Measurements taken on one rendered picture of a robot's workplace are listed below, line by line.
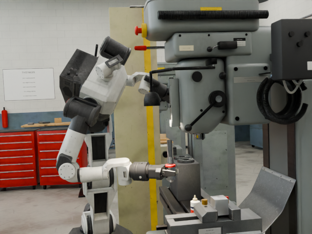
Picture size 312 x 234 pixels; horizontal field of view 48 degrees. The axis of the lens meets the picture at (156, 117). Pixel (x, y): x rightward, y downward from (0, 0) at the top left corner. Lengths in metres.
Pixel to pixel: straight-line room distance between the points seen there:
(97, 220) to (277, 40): 1.49
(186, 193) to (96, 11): 9.33
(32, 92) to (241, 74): 9.48
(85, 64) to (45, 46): 8.93
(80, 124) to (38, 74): 9.05
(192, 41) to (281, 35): 0.35
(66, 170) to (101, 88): 0.43
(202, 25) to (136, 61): 1.85
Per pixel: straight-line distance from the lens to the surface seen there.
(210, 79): 1.49
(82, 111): 1.68
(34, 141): 6.26
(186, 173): 1.81
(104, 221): 2.27
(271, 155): 1.80
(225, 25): 1.51
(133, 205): 3.40
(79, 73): 1.80
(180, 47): 1.45
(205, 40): 1.48
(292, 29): 1.34
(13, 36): 10.96
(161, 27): 1.44
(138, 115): 3.26
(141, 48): 1.64
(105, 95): 1.74
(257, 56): 1.56
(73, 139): 1.69
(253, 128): 9.83
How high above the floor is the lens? 1.47
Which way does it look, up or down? 3 degrees down
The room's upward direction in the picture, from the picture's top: 2 degrees counter-clockwise
